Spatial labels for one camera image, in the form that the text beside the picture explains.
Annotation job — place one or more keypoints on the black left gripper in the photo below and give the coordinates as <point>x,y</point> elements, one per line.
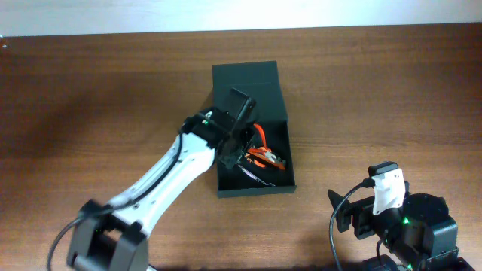
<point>233,159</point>

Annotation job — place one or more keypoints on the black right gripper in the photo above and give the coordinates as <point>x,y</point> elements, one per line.
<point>361,210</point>

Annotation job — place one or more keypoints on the orange black needle-nose pliers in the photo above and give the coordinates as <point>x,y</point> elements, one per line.
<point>251,159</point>

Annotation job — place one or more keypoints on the silver ring wrench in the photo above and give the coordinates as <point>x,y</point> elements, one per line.
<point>254,177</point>

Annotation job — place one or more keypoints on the black gift box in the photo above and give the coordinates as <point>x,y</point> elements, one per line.
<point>259,81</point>

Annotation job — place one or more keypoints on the orange socket bit rail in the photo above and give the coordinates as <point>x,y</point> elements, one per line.
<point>267,157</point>

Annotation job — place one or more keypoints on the red handled cutting pliers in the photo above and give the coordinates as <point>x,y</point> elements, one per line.
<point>261,133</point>

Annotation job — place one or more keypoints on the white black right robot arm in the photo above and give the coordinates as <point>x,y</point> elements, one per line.
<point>421,233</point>

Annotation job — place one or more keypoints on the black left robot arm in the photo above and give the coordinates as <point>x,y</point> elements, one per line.
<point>115,236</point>

